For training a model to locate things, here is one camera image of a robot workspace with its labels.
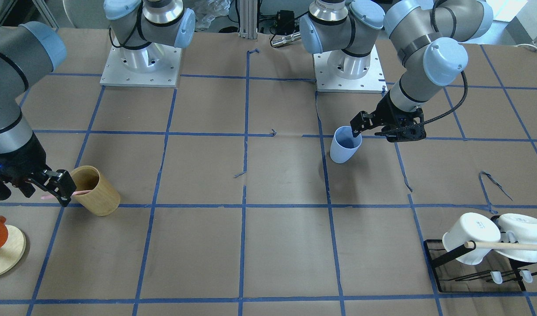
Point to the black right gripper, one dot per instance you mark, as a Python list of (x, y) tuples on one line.
[(27, 157)]

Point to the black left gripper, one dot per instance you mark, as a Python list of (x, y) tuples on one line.
[(387, 111)]

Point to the light blue plastic cup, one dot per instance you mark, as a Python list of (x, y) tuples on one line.
[(344, 144)]

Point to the pink chopstick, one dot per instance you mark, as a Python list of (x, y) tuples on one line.
[(75, 193)]

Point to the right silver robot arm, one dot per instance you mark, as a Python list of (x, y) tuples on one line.
[(32, 50)]

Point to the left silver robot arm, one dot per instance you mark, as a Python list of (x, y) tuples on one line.
[(427, 36)]

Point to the bamboo cylindrical holder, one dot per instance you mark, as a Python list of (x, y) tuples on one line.
[(101, 197)]

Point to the silver cylindrical connector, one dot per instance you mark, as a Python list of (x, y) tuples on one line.
[(285, 40)]

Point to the black electronics box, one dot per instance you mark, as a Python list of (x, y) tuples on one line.
[(285, 22)]

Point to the white mug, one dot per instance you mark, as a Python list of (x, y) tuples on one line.
[(521, 229), (471, 227)]

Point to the wooden rack rod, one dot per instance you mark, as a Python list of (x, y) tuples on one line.
[(499, 245)]

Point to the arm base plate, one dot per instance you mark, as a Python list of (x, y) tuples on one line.
[(337, 71), (154, 66)]

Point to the aluminium frame post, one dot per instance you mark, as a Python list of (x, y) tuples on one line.
[(248, 18)]

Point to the black wire cup rack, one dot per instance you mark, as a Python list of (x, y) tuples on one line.
[(476, 270)]

